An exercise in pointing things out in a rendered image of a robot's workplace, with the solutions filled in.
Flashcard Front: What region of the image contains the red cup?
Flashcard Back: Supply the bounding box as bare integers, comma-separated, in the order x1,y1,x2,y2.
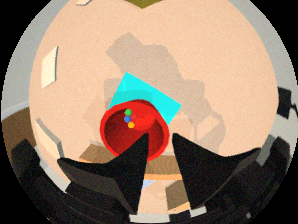
100,100,170,161

